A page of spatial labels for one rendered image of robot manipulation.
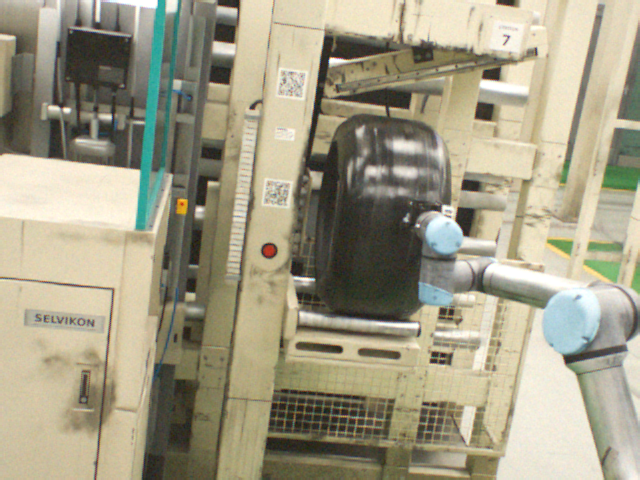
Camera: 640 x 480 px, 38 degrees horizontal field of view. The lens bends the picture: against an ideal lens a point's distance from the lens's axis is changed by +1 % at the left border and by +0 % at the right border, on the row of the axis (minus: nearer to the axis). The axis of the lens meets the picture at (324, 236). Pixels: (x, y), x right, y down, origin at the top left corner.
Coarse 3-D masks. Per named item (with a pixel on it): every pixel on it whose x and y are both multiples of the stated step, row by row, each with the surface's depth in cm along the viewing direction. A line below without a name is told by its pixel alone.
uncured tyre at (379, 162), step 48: (336, 144) 249; (384, 144) 237; (432, 144) 240; (336, 192) 282; (384, 192) 231; (432, 192) 233; (336, 240) 235; (384, 240) 231; (336, 288) 241; (384, 288) 238
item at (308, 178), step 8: (304, 176) 287; (312, 176) 286; (304, 184) 288; (304, 192) 287; (248, 200) 285; (304, 200) 289; (248, 208) 287; (304, 208) 290; (304, 216) 288; (296, 224) 290; (304, 224) 289; (296, 232) 304; (304, 232) 290; (296, 240) 291; (296, 248) 292; (296, 256) 297
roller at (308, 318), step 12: (300, 312) 248; (312, 312) 248; (324, 312) 249; (336, 312) 250; (300, 324) 248; (312, 324) 248; (324, 324) 248; (336, 324) 249; (348, 324) 249; (360, 324) 249; (372, 324) 250; (384, 324) 250; (396, 324) 251; (408, 324) 252; (420, 324) 253
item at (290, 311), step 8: (288, 288) 256; (288, 296) 250; (288, 304) 244; (296, 304) 244; (288, 312) 243; (296, 312) 243; (288, 320) 243; (296, 320) 243; (288, 328) 244; (288, 336) 244
